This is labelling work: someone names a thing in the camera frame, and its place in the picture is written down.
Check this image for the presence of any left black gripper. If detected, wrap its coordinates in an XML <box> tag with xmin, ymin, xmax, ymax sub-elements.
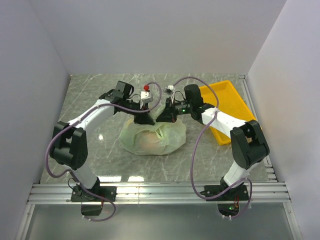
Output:
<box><xmin>122</xmin><ymin>98</ymin><xmax>155</xmax><ymax>125</ymax></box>

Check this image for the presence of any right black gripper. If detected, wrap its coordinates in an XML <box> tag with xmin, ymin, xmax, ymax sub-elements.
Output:
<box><xmin>156</xmin><ymin>97</ymin><xmax>193</xmax><ymax>124</ymax></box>

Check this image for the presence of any pale green plastic bag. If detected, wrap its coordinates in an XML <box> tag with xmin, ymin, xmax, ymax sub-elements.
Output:
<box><xmin>118</xmin><ymin>117</ymin><xmax>187</xmax><ymax>156</ymax></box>

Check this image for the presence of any yellow plastic tray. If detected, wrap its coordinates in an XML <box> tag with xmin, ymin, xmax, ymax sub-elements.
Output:
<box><xmin>199</xmin><ymin>80</ymin><xmax>257</xmax><ymax>146</ymax></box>

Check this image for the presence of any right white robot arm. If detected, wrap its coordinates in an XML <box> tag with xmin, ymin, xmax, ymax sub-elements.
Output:
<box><xmin>156</xmin><ymin>84</ymin><xmax>270</xmax><ymax>200</ymax></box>

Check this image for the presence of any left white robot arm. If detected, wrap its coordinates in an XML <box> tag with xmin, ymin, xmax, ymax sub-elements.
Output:
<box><xmin>44</xmin><ymin>81</ymin><xmax>154</xmax><ymax>201</ymax></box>

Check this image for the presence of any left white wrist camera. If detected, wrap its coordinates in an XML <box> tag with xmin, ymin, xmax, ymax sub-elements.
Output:
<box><xmin>140</xmin><ymin>85</ymin><xmax>154</xmax><ymax>108</ymax></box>

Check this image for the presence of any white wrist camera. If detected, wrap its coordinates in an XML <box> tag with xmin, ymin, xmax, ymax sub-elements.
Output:
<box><xmin>140</xmin><ymin>85</ymin><xmax>154</xmax><ymax>108</ymax></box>
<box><xmin>164</xmin><ymin>85</ymin><xmax>176</xmax><ymax>102</ymax></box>

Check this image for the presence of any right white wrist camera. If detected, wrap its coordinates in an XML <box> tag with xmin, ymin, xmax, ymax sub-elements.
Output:
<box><xmin>164</xmin><ymin>85</ymin><xmax>176</xmax><ymax>102</ymax></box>

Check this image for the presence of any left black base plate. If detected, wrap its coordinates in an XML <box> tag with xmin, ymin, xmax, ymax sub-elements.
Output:
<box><xmin>70</xmin><ymin>185</ymin><xmax>117</xmax><ymax>202</ymax></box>

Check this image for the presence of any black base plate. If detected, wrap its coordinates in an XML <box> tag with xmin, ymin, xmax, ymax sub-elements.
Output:
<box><xmin>200</xmin><ymin>184</ymin><xmax>249</xmax><ymax>201</ymax></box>
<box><xmin>70</xmin><ymin>185</ymin><xmax>117</xmax><ymax>202</ymax></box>

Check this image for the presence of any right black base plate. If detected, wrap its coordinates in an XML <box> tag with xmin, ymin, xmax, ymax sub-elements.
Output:
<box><xmin>200</xmin><ymin>184</ymin><xmax>249</xmax><ymax>201</ymax></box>

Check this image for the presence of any aluminium mounting rail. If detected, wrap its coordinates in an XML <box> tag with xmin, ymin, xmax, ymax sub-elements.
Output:
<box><xmin>27</xmin><ymin>182</ymin><xmax>291</xmax><ymax>205</ymax></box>

